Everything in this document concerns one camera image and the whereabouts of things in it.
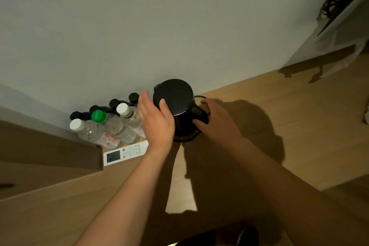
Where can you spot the person's right hand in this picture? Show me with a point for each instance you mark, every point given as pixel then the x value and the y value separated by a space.
pixel 222 126

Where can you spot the person's left hand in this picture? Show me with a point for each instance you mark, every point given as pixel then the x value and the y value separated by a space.
pixel 157 127

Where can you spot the person's right thumb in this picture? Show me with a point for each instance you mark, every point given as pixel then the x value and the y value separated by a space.
pixel 199 124

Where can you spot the person's left thumb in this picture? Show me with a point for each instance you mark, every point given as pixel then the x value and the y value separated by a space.
pixel 166 110

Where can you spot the black electric kettle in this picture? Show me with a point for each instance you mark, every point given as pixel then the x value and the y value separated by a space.
pixel 176 96

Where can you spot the person's left forearm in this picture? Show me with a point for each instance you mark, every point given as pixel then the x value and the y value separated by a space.
pixel 129 202

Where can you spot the person's right forearm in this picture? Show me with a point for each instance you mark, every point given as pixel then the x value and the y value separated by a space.
pixel 288 196

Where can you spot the black bottle black cap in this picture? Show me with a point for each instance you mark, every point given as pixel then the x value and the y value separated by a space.
pixel 114 103
pixel 76 115
pixel 95 108
pixel 133 98

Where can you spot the clear bottle white cap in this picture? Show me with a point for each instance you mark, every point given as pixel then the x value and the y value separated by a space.
pixel 131 117

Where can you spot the clear bottle green cap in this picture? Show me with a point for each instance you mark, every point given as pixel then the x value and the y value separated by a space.
pixel 118 129

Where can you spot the white remote control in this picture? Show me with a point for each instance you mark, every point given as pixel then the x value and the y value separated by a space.
pixel 126 153

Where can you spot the clear bottle red print label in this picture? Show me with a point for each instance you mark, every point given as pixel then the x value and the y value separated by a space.
pixel 95 134

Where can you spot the translucent plastic sheet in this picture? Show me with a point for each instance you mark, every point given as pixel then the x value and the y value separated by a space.
pixel 340 38

